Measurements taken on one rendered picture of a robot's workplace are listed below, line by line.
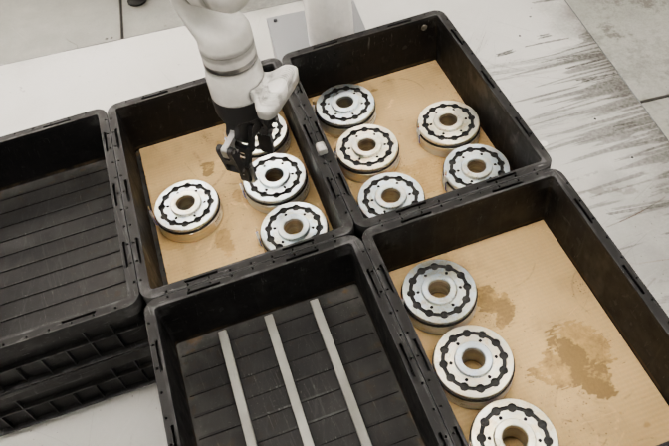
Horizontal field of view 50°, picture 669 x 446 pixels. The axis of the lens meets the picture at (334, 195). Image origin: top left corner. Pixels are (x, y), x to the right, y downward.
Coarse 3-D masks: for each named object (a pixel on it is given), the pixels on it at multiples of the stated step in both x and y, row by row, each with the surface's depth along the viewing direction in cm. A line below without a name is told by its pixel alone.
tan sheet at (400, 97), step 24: (408, 72) 130; (432, 72) 130; (384, 96) 127; (408, 96) 126; (432, 96) 126; (456, 96) 125; (384, 120) 123; (408, 120) 122; (408, 144) 119; (408, 168) 116; (432, 168) 115; (432, 192) 112
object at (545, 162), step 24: (384, 24) 124; (408, 24) 124; (312, 48) 122; (480, 72) 114; (504, 96) 110; (312, 120) 110; (336, 168) 104; (528, 168) 100; (456, 192) 99; (360, 216) 98; (384, 216) 98
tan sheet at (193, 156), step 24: (168, 144) 124; (192, 144) 124; (216, 144) 123; (144, 168) 121; (168, 168) 121; (192, 168) 120; (216, 168) 120; (240, 192) 116; (312, 192) 114; (240, 216) 113; (264, 216) 112; (168, 240) 111; (216, 240) 110; (240, 240) 110; (168, 264) 108; (192, 264) 108; (216, 264) 107
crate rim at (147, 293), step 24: (144, 96) 118; (168, 96) 118; (120, 144) 111; (312, 144) 107; (120, 168) 108; (336, 192) 101; (312, 240) 97; (144, 264) 96; (240, 264) 95; (144, 288) 94; (168, 288) 94
